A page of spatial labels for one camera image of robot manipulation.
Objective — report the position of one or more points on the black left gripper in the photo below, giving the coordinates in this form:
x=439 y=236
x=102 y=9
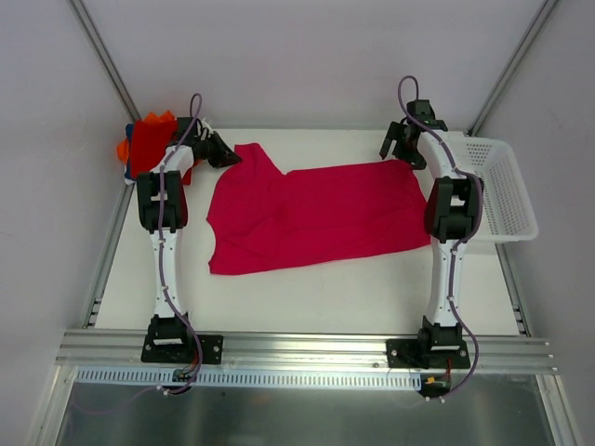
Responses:
x=216 y=149

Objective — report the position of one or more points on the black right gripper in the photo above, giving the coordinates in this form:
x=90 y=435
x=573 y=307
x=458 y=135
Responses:
x=400 y=137

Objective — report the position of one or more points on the magenta t shirt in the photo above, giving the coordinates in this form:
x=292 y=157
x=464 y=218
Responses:
x=264 y=219

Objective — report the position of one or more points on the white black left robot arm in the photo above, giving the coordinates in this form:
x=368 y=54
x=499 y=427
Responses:
x=163 y=153

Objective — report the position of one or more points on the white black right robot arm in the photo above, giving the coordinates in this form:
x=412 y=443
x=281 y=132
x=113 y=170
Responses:
x=452 y=216

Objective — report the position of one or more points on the red folded t shirt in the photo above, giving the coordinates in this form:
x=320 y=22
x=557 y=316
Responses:
x=146 y=148

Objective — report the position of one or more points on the white perforated plastic basket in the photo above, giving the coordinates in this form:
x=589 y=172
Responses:
x=508 y=215

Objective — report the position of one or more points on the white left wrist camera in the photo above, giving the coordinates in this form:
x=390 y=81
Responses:
x=204 y=130

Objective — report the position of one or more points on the aluminium corner post right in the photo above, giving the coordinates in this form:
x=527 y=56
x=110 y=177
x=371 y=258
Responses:
x=504 y=80

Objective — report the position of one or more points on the aluminium corner post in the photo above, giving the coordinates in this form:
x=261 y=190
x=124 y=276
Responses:
x=504 y=80
x=93 y=36

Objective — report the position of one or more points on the aluminium corner post left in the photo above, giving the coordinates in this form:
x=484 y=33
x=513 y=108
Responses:
x=93 y=36

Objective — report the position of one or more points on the aluminium front rail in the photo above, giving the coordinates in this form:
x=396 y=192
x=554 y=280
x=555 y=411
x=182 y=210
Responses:
x=308 y=352

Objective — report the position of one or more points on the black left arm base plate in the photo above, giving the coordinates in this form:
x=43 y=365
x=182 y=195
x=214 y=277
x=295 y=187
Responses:
x=183 y=351

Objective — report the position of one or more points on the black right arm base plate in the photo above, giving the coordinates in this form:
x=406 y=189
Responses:
x=408 y=353

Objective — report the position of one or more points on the white slotted cable duct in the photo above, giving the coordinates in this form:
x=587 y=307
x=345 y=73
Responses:
x=213 y=377

